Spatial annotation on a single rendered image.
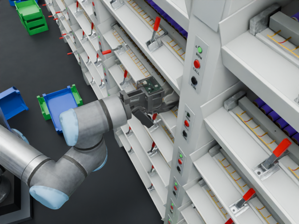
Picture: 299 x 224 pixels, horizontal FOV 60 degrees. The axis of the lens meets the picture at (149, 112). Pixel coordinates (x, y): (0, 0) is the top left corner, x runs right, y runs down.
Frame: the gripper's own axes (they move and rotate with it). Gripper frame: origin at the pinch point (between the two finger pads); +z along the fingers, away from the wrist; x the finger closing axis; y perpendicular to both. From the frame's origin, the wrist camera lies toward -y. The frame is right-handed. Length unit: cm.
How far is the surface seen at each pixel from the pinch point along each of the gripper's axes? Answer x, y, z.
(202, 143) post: -19.4, 1.2, -6.4
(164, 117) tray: -2.3, -6.2, -7.3
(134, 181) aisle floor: 24, -95, -9
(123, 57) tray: 31.5, -5.9, -6.6
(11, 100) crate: 120, -86, -65
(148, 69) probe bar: 16.3, -2.2, -3.2
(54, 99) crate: 106, -85, -36
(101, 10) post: 51, 4, -7
